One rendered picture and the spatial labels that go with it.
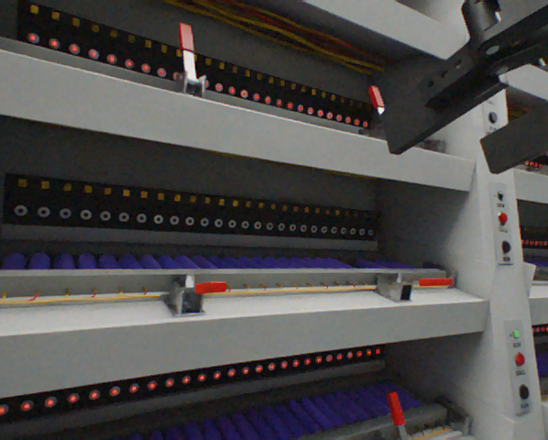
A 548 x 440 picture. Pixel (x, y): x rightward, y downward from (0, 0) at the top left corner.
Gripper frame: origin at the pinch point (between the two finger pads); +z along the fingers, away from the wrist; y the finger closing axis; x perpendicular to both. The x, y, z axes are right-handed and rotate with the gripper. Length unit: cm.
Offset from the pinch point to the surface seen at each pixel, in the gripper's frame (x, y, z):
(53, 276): -3.8, -22.6, 24.3
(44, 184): 8.4, -23.7, 33.2
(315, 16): 34.0, 9.0, 20.9
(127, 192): 8.3, -15.3, 33.2
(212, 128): 8.8, -10.5, 17.6
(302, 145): 8.9, 0.0, 17.5
